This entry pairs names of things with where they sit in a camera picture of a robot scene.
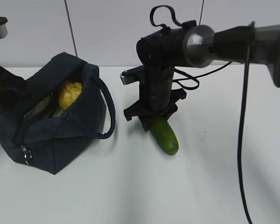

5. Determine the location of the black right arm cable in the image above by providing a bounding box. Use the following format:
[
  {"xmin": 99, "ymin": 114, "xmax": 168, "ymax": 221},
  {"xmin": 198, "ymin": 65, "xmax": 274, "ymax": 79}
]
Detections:
[{"xmin": 150, "ymin": 6, "xmax": 256, "ymax": 224}]

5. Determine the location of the navy blue lunch bag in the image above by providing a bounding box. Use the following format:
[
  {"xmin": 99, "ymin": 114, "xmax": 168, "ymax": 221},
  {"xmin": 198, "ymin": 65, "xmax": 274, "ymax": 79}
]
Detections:
[{"xmin": 0, "ymin": 52, "xmax": 116, "ymax": 174}]

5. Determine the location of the green cucumber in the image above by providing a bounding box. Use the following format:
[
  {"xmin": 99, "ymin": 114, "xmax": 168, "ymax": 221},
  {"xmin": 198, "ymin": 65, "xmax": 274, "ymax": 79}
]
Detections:
[{"xmin": 149, "ymin": 116, "xmax": 179, "ymax": 155}]

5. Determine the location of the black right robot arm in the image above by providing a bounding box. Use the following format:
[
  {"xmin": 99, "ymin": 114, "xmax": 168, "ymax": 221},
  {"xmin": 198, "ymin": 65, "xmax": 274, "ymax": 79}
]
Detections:
[{"xmin": 120, "ymin": 21, "xmax": 280, "ymax": 131}]

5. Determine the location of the green lidded glass container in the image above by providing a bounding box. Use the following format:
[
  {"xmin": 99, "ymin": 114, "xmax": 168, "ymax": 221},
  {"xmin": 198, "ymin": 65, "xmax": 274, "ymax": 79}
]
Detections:
[{"xmin": 48, "ymin": 106, "xmax": 64, "ymax": 119}]

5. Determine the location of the yellow pear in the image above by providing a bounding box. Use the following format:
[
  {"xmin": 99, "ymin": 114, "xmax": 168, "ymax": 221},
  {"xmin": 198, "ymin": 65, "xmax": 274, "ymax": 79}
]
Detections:
[{"xmin": 58, "ymin": 80, "xmax": 82, "ymax": 110}]

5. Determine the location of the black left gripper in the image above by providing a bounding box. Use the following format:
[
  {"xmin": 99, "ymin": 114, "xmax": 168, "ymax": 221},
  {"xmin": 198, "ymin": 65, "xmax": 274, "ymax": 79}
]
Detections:
[{"xmin": 0, "ymin": 67, "xmax": 26, "ymax": 105}]

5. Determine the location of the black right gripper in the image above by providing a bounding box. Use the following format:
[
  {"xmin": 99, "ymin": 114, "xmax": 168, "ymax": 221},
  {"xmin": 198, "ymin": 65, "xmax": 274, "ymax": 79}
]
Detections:
[{"xmin": 124, "ymin": 67, "xmax": 186, "ymax": 132}]

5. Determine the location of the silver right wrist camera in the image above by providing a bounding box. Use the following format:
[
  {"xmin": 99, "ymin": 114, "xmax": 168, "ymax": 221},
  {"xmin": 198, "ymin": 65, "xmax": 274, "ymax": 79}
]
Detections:
[{"xmin": 120, "ymin": 66, "xmax": 144, "ymax": 85}]

